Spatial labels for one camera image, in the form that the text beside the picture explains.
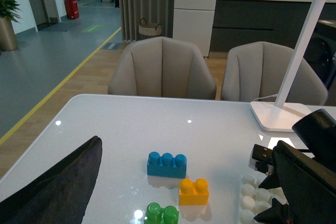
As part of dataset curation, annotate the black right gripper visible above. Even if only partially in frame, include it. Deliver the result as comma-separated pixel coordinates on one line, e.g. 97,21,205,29
248,144,291,224

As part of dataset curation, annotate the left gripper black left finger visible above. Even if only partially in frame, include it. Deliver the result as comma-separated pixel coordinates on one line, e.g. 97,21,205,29
1,136,102,223

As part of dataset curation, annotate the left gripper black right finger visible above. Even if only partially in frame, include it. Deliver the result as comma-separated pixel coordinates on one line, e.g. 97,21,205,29
272,141,335,223

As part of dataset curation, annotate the white studded base plate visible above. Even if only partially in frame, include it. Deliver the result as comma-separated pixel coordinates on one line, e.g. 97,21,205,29
237,170,287,223

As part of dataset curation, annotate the yellow two-stud block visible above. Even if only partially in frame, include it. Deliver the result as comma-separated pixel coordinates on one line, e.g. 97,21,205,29
178,178,209,206

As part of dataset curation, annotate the green two-stud block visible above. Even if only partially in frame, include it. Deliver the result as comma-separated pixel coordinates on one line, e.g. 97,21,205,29
144,202,179,224

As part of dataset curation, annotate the blue three-stud block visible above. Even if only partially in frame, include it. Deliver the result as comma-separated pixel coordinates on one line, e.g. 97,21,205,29
147,152,187,179

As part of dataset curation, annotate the white desk lamp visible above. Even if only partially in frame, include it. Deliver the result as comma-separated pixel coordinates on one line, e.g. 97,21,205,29
250,0,326,132

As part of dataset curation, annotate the beige chair right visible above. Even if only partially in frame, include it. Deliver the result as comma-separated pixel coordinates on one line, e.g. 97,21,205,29
220,41,328,105

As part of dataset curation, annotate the beige chair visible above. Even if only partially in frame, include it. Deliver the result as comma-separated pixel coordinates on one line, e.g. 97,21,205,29
220,41,328,105
108,37,217,100

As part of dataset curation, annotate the black washing machine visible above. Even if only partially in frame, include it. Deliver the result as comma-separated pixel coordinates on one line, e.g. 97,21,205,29
304,20,335,89

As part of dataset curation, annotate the beige chair left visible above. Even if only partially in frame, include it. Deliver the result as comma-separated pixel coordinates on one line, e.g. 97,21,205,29
108,37,217,100

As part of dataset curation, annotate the dark kitchen counter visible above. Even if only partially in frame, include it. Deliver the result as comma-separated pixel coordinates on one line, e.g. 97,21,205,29
209,0,336,53

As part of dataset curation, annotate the woven basket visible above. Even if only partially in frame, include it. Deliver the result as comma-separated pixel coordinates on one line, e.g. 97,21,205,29
139,18,163,37

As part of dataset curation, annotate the red bin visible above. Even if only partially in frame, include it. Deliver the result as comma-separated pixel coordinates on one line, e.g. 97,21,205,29
64,0,79,19

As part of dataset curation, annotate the potted green plant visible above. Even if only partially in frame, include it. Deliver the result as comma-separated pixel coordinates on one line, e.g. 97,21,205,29
1,0,20,51

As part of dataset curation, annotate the white drawer cabinet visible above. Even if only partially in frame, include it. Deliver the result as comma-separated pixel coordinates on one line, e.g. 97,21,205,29
172,0,216,57

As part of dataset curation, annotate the white lamp cable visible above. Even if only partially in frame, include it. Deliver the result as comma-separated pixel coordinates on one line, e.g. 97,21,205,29
253,93,278,102

